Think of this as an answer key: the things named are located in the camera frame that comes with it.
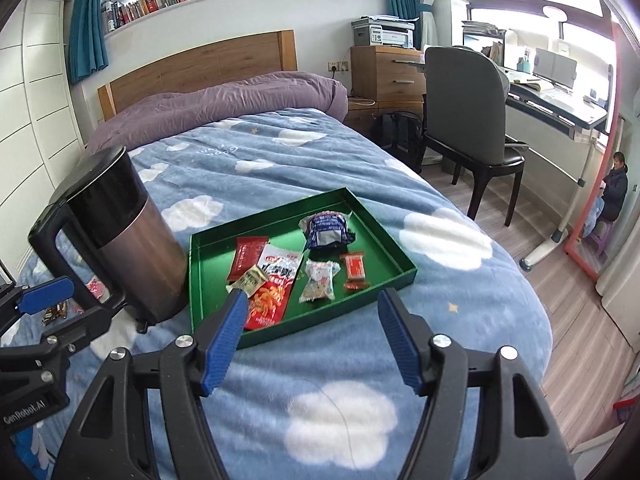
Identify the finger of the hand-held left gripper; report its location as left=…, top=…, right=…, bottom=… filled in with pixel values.
left=0, top=275, right=76, bottom=333
left=0, top=304, right=113, bottom=374

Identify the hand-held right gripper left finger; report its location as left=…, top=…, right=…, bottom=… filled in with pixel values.
left=60, top=287, right=251, bottom=480

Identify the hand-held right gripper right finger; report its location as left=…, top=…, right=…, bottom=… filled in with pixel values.
left=377, top=287, right=571, bottom=480

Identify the brown snack packet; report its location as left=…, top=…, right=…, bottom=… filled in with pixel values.
left=41, top=301, right=71, bottom=327

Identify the small beige snack packet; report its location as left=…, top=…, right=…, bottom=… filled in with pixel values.
left=226, top=266, right=269, bottom=295

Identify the small orange red snack bar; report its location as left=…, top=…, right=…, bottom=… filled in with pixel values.
left=340, top=251, right=372, bottom=291

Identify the large red white snack packet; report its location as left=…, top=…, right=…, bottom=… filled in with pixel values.
left=243, top=245, right=305, bottom=332

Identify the clear colourful candy packet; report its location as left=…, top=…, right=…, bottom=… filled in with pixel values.
left=299, top=259, right=341, bottom=305

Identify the green tray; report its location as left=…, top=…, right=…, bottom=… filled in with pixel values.
left=188, top=186, right=417, bottom=351

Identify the pink snack packet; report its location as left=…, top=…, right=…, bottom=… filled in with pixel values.
left=85, top=277, right=112, bottom=303

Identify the dark red snack packet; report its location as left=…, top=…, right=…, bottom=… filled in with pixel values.
left=226, top=236, right=270, bottom=283

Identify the blue cloud print blanket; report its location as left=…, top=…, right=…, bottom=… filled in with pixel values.
left=0, top=110, right=553, bottom=480

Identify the blue silver snack packet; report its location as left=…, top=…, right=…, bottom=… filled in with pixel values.
left=299, top=210, right=357, bottom=252

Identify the white wardrobe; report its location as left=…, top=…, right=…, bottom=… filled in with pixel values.
left=0, top=0, right=88, bottom=281

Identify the black backpack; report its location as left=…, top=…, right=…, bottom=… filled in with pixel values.
left=372, top=111, right=426, bottom=173

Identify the low wooden nightstand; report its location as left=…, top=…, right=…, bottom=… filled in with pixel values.
left=345, top=100, right=401, bottom=132

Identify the purple pillow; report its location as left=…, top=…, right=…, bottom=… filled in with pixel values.
left=85, top=71, right=349, bottom=153

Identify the grey office chair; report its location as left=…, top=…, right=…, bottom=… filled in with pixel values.
left=422, top=46, right=530, bottom=228

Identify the red framed mirror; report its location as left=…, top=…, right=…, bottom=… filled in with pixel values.
left=565, top=25, right=640, bottom=281

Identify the wooden dresser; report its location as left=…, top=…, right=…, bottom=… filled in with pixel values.
left=350, top=45, right=428, bottom=103

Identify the wooden headboard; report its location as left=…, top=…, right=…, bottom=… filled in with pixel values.
left=96, top=30, right=298, bottom=122

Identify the grey study desk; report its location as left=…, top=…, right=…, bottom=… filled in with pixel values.
left=502, top=77, right=613, bottom=271

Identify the white printer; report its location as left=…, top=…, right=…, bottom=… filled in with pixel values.
left=351, top=15, right=420, bottom=50

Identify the white desk lamp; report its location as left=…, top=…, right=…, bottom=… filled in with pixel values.
left=542, top=6, right=568, bottom=53

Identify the steel kettle with black handle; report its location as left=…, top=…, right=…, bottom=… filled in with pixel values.
left=28, top=146, right=190, bottom=335

